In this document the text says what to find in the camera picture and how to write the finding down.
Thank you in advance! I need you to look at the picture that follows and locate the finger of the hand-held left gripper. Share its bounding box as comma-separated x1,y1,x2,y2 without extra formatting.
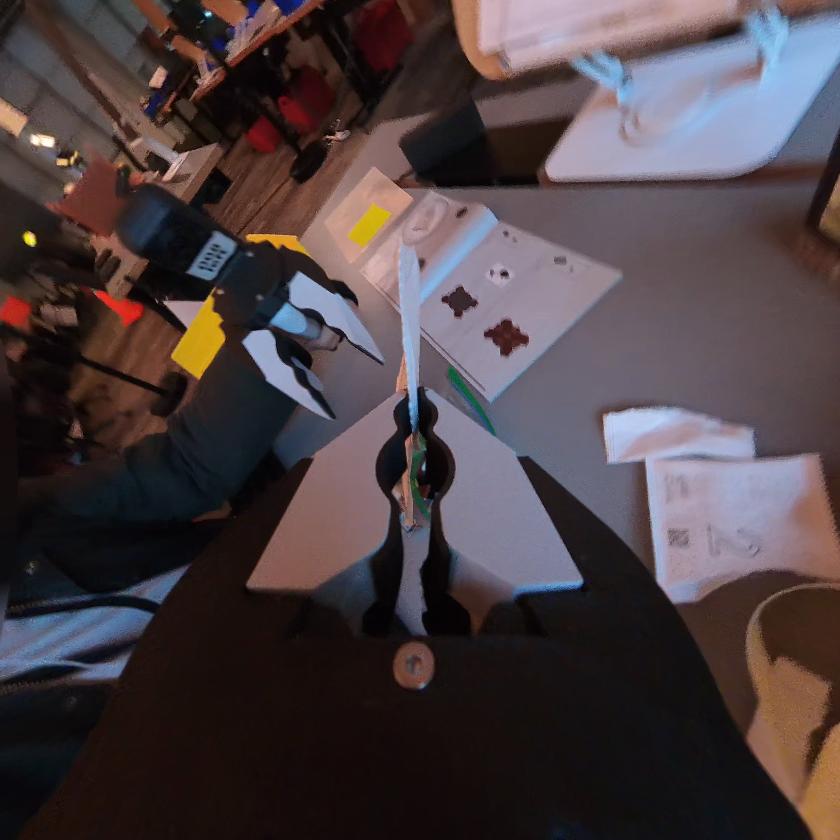
285,272,386,365
241,327,338,421

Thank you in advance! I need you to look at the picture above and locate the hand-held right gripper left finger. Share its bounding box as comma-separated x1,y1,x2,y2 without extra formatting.
246,390,411,631

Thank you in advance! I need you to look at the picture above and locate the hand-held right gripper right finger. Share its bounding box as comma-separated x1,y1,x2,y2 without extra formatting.
420,388,585,631

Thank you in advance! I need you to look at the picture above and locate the clear zip bag of bricks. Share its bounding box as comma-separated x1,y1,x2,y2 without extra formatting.
392,243,497,534

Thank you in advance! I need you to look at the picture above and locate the white instruction booklet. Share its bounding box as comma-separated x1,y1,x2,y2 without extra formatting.
360,190,623,403

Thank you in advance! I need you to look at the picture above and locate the grey desk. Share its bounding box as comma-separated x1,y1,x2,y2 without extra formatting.
272,112,840,736

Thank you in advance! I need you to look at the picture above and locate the crumpled white paper bag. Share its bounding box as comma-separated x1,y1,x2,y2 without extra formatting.
602,406,757,466

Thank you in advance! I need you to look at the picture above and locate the black charger box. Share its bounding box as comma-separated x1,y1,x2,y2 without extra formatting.
400,98,490,188

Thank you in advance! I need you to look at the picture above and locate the white paper bag with circles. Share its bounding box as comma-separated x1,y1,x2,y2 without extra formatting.
645,453,840,603

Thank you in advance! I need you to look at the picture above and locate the person's torso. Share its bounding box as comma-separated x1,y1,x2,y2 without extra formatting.
0,420,198,840

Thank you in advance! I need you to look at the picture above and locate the grey table with brown edge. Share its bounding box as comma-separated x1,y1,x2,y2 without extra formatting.
469,39,840,188

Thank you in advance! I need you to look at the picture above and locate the white bag with dark print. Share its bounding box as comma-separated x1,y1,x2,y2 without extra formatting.
745,583,840,828

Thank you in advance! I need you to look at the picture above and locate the printed instruction sheet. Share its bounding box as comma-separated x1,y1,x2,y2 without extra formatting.
479,0,742,67

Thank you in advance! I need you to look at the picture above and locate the white document stand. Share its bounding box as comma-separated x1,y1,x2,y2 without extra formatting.
453,0,840,183

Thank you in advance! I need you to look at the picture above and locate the framed picture on cork mat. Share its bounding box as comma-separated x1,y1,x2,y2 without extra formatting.
807,131,840,277

